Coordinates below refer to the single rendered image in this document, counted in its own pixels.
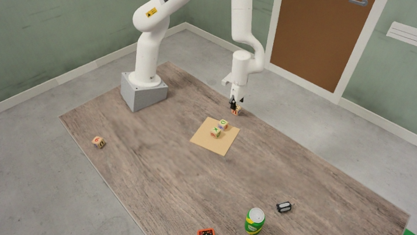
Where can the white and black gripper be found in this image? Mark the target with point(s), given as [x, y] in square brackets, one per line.
[237, 94]

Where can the beige mat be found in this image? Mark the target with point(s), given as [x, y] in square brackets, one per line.
[219, 145]

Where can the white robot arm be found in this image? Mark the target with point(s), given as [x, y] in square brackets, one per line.
[153, 18]

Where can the green and yellow striped can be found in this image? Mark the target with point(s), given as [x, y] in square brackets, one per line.
[254, 221]

